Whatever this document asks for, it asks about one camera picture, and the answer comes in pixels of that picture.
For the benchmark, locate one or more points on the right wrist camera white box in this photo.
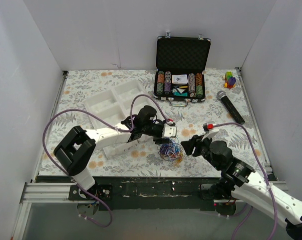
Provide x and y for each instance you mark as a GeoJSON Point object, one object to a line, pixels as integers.
{"type": "Point", "coordinates": [210, 131]}

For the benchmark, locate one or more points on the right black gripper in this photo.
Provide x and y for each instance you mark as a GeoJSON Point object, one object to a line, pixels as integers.
{"type": "Point", "coordinates": [198, 146]}

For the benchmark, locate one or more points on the black poker chip case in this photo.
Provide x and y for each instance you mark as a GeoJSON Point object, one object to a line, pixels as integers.
{"type": "Point", "coordinates": [180, 63]}

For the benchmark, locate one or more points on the black metal base plate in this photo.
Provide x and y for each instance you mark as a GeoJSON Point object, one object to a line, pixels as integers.
{"type": "Point", "coordinates": [148, 193]}

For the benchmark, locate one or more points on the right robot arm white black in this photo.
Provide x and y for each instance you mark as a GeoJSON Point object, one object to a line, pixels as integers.
{"type": "Point", "coordinates": [239, 180]}

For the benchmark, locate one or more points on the white plastic compartment tray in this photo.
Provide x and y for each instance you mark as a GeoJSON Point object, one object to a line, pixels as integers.
{"type": "Point", "coordinates": [113, 105]}

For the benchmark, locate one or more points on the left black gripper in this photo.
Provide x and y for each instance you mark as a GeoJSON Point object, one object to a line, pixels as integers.
{"type": "Point", "coordinates": [160, 139]}

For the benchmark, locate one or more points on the floral patterned table mat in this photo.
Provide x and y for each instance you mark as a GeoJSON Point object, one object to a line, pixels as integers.
{"type": "Point", "coordinates": [148, 159]}

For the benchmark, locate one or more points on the black handheld microphone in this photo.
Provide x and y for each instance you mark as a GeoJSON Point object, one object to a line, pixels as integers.
{"type": "Point", "coordinates": [221, 95]}

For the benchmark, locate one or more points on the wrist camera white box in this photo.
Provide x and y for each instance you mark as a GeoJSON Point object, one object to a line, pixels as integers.
{"type": "Point", "coordinates": [169, 131]}
{"type": "Point", "coordinates": [210, 131]}

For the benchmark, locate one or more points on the colourful toy block train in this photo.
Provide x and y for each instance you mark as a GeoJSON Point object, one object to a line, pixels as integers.
{"type": "Point", "coordinates": [229, 80]}

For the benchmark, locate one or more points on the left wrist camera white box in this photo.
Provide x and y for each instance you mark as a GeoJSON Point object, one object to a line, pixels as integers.
{"type": "Point", "coordinates": [169, 131]}

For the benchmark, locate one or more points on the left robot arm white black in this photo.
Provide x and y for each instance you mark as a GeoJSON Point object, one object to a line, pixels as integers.
{"type": "Point", "coordinates": [76, 148]}

